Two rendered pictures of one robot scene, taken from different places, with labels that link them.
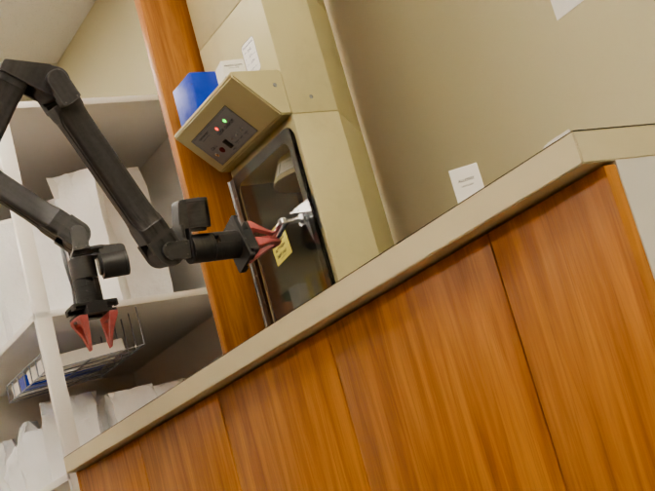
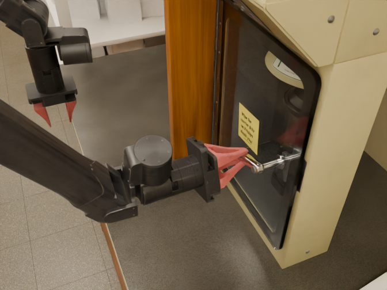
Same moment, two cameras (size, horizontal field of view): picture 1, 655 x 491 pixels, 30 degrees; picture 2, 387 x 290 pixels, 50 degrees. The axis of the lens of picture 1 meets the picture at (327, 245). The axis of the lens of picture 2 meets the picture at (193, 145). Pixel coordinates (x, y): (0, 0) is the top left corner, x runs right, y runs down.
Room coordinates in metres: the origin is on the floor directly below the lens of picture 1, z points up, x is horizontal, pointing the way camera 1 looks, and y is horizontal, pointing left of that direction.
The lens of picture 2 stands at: (1.87, 0.10, 1.68)
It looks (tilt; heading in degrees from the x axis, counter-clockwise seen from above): 41 degrees down; 9
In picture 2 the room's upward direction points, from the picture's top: straight up
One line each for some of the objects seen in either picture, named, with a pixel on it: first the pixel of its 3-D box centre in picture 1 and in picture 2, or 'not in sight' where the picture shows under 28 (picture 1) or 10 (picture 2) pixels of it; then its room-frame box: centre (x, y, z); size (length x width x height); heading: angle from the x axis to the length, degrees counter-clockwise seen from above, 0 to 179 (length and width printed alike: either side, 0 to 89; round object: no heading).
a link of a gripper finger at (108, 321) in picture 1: (99, 327); (60, 105); (2.57, 0.52, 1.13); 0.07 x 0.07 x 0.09; 32
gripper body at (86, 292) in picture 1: (89, 296); (48, 79); (2.57, 0.53, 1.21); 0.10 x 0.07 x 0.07; 122
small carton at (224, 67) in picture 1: (232, 77); not in sight; (2.41, 0.10, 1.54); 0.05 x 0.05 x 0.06; 22
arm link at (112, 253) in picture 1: (97, 252); (59, 36); (2.59, 0.49, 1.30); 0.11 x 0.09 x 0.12; 111
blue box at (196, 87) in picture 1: (205, 99); not in sight; (2.53, 0.17, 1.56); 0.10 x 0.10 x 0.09; 32
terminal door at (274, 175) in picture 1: (282, 241); (251, 129); (2.49, 0.09, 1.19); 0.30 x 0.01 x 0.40; 31
